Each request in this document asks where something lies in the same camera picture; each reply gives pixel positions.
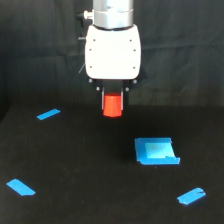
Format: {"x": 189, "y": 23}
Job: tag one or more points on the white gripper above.
{"x": 112, "y": 58}

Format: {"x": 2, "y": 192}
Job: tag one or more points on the red hexagonal block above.
{"x": 112, "y": 105}

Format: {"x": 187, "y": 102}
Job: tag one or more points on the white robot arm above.
{"x": 109, "y": 15}

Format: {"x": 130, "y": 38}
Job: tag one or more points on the blue tape strip back left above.
{"x": 48, "y": 114}

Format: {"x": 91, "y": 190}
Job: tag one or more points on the blue tape strip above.
{"x": 20, "y": 188}
{"x": 48, "y": 114}
{"x": 191, "y": 196}

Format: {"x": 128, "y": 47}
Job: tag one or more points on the blue tape square marker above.
{"x": 155, "y": 151}

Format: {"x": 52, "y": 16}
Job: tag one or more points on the blue tape strip front right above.
{"x": 191, "y": 196}

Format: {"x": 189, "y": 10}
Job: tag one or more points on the blue tape strip front left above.
{"x": 20, "y": 188}

